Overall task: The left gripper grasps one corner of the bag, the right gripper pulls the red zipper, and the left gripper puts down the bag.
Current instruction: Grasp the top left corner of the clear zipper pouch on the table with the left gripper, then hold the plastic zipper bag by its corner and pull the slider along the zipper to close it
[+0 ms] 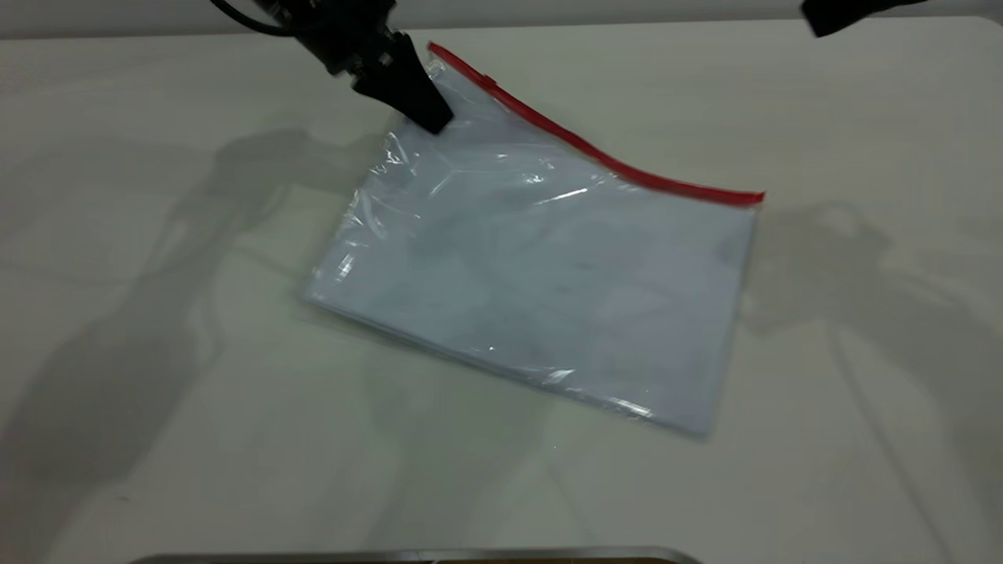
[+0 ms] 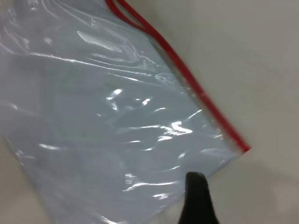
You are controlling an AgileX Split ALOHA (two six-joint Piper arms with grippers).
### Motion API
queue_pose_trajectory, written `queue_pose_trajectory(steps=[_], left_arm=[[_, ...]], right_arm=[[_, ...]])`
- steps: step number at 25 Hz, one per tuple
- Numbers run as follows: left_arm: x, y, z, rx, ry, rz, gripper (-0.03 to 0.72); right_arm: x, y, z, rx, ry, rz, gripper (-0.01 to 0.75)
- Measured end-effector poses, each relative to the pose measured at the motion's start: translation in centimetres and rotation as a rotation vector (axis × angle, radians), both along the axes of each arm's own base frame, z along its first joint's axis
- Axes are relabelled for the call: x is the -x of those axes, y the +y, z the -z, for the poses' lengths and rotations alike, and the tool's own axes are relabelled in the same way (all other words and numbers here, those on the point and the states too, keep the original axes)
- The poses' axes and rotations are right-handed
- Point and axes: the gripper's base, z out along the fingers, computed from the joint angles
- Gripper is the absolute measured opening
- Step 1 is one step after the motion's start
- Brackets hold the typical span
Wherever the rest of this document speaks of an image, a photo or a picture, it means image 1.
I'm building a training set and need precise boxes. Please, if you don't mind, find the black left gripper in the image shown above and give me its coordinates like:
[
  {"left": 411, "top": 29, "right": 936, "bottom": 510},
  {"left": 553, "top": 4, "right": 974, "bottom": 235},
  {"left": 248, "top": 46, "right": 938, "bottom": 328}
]
[{"left": 255, "top": 0, "right": 456, "bottom": 136}]

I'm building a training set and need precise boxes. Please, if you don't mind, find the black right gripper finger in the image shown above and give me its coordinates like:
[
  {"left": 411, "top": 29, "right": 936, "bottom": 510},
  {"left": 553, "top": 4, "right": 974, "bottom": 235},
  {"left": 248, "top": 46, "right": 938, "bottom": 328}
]
[{"left": 799, "top": 0, "right": 927, "bottom": 39}]

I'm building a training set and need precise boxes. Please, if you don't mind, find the clear plastic zip bag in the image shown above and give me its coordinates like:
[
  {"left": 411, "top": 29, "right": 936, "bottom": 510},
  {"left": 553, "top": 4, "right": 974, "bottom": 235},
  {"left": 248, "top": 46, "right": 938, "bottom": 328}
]
[{"left": 303, "top": 41, "right": 766, "bottom": 439}]

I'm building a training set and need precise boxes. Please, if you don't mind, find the grey metal edge strip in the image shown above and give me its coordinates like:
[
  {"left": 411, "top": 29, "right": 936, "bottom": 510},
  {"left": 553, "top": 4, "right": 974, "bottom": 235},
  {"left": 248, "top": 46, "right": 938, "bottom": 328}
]
[{"left": 128, "top": 546, "right": 703, "bottom": 564}]

